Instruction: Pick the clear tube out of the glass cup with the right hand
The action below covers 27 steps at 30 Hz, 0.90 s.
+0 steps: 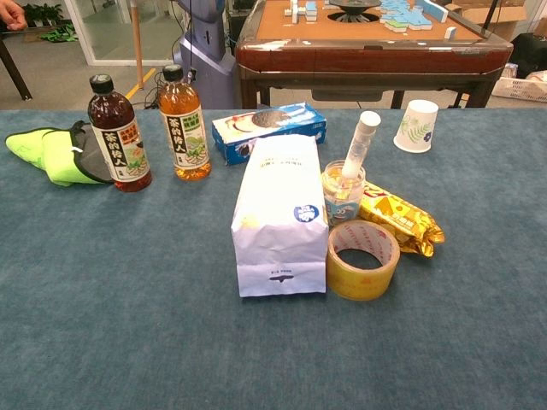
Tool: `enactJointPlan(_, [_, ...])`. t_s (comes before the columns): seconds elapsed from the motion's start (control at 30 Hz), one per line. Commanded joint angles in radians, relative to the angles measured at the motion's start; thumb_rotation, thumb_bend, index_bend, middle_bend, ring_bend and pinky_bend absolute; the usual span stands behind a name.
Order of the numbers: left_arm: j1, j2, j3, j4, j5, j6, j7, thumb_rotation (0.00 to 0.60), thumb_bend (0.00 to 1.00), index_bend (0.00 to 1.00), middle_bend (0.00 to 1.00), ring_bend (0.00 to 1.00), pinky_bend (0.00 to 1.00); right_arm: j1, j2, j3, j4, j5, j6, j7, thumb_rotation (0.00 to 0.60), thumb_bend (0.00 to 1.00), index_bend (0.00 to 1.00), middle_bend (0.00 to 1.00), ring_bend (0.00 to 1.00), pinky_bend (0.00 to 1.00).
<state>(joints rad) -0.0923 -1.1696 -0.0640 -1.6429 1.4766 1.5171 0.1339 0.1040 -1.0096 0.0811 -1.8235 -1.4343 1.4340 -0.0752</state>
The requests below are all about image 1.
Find dark tea bottle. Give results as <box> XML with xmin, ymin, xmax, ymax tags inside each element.
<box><xmin>87</xmin><ymin>73</ymin><xmax>153</xmax><ymax>193</ymax></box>

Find brown mahjong table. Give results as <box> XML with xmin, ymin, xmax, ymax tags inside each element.
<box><xmin>234</xmin><ymin>0</ymin><xmax>515</xmax><ymax>110</ymax></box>

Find green and grey cloth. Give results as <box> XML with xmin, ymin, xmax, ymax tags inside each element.
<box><xmin>4</xmin><ymin>120</ymin><xmax>115</xmax><ymax>188</ymax></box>

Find yellow gold snack package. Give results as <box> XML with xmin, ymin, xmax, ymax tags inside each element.
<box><xmin>357</xmin><ymin>180</ymin><xmax>446</xmax><ymax>258</ymax></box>

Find cardboard box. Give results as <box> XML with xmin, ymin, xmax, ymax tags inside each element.
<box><xmin>444</xmin><ymin>0</ymin><xmax>547</xmax><ymax>42</ymax></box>

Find white plastic basket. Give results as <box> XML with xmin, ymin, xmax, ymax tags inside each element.
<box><xmin>491</xmin><ymin>70</ymin><xmax>547</xmax><ymax>103</ymax></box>

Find yellow packing tape roll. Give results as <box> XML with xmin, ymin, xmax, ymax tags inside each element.
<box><xmin>326</xmin><ymin>220</ymin><xmax>402</xmax><ymax>302</ymax></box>

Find clear cup with tube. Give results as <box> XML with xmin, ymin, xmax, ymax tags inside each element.
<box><xmin>321</xmin><ymin>159</ymin><xmax>367</xmax><ymax>227</ymax></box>

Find dark table leg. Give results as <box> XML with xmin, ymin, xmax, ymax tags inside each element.
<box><xmin>0</xmin><ymin>33</ymin><xmax>33</xmax><ymax>102</ymax></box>

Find bystander bare hand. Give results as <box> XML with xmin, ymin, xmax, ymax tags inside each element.
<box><xmin>0</xmin><ymin>0</ymin><xmax>29</xmax><ymax>32</ymax></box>

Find white paper bag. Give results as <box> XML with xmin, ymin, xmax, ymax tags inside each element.
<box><xmin>231</xmin><ymin>134</ymin><xmax>330</xmax><ymax>298</ymax></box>

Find amber tea bottle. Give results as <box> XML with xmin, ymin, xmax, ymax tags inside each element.
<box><xmin>158</xmin><ymin>64</ymin><xmax>213</xmax><ymax>182</ymax></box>

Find wooden pole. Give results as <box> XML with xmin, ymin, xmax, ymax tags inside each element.
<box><xmin>130</xmin><ymin>0</ymin><xmax>145</xmax><ymax>79</ymax></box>

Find white paper cup leaf print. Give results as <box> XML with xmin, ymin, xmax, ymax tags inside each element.
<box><xmin>392</xmin><ymin>99</ymin><xmax>440</xmax><ymax>154</ymax></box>

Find clear plastic tube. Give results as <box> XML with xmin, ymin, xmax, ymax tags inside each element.
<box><xmin>340</xmin><ymin>110</ymin><xmax>382</xmax><ymax>179</ymax></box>

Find blue cookie box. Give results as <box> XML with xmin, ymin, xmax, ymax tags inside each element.
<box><xmin>211</xmin><ymin>101</ymin><xmax>328</xmax><ymax>167</ymax></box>

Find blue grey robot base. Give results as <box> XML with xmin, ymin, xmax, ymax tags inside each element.
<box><xmin>177</xmin><ymin>0</ymin><xmax>237</xmax><ymax>110</ymax></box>

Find potted green plants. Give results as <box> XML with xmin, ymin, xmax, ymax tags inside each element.
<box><xmin>23</xmin><ymin>3</ymin><xmax>63</xmax><ymax>26</ymax></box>

